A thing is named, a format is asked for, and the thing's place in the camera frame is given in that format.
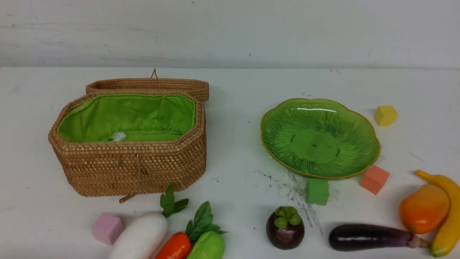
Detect dark purple mangosteen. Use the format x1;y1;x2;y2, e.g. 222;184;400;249
266;206;305;250

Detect green pepper vegetable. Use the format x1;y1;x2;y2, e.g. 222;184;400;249
186;231;225;259

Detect orange carrot with leaves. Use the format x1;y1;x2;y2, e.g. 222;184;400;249
155;201;225;259

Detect white radish with leaves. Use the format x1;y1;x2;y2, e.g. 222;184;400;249
108;183;189;259

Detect purple eggplant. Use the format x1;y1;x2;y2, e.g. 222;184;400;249
328;223;430;252

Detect orange mango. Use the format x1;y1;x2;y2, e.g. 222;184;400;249
398;184;450;234

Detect green glass leaf plate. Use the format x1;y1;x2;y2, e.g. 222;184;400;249
260;98;381;180

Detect woven wicker basket green lining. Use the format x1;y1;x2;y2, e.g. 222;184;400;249
48;73;209;199

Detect green foam cube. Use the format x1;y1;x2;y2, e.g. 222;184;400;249
306;178;329;206

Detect orange foam cube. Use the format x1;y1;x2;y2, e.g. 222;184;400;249
360;165;390;195

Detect yellow foam cube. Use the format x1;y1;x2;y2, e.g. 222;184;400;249
373;105;398;127

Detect pink foam cube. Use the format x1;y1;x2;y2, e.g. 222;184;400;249
92;213;125;246

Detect yellow banana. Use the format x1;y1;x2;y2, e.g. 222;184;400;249
415;169;460;258

